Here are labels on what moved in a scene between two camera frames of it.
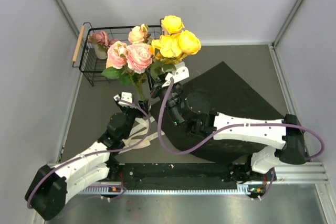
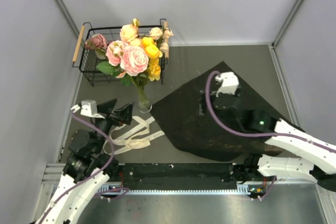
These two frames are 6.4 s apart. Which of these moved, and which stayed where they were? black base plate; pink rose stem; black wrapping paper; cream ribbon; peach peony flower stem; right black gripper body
Moved: peach peony flower stem; right black gripper body; pink rose stem
Stayed: black base plate; black wrapping paper; cream ribbon
